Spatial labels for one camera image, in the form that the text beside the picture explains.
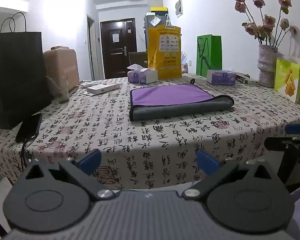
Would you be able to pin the wrapped flower vase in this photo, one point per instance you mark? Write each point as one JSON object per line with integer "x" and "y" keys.
{"x": 267, "y": 67}

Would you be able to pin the clear plastic bag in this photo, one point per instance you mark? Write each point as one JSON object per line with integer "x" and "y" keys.
{"x": 58, "y": 92}

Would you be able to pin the yellow box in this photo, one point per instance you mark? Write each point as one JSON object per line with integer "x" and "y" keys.
{"x": 158, "y": 9}

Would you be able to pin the black smartphone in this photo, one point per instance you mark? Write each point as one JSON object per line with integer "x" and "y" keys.
{"x": 28, "y": 127}

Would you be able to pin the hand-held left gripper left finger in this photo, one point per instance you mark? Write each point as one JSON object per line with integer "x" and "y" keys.
{"x": 90, "y": 159}

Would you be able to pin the dried pink roses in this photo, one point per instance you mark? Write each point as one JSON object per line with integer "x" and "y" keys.
{"x": 268, "y": 21}

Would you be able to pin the dark brown box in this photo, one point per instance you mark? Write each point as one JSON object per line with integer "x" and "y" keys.
{"x": 137, "y": 60}

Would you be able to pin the black paper bag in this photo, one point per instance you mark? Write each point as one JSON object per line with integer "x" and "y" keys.
{"x": 15, "y": 80}

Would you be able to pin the brown cardboard box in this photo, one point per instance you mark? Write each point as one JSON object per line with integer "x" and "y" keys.
{"x": 62, "y": 65}

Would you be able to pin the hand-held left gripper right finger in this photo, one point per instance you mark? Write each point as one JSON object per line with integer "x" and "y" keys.
{"x": 207, "y": 162}

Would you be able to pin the lime green paper bag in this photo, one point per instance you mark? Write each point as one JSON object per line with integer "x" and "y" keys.
{"x": 288, "y": 80}

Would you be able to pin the dark brown door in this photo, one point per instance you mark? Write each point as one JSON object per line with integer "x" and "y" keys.
{"x": 118, "y": 52}

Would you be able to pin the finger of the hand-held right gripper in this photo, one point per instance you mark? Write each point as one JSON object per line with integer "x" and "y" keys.
{"x": 298, "y": 128}

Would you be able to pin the grey refrigerator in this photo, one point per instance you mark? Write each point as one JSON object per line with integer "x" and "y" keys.
{"x": 152, "y": 21}

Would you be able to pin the calligraphy printed tablecloth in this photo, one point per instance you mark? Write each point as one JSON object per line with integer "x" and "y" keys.
{"x": 165, "y": 136}

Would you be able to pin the yellow printed bag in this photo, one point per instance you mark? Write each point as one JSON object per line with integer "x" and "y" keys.
{"x": 165, "y": 52}

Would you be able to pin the purple and grey towel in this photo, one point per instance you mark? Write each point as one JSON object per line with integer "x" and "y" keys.
{"x": 167, "y": 95}

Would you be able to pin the flat white box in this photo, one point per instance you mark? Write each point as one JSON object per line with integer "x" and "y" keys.
{"x": 102, "y": 88}

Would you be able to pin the purple tissue pack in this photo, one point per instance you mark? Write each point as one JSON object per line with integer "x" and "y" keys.
{"x": 221, "y": 77}

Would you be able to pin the wall picture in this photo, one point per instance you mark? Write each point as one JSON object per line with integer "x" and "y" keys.
{"x": 179, "y": 7}

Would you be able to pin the purple tissue box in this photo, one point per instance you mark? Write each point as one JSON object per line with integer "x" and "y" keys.
{"x": 142, "y": 76}

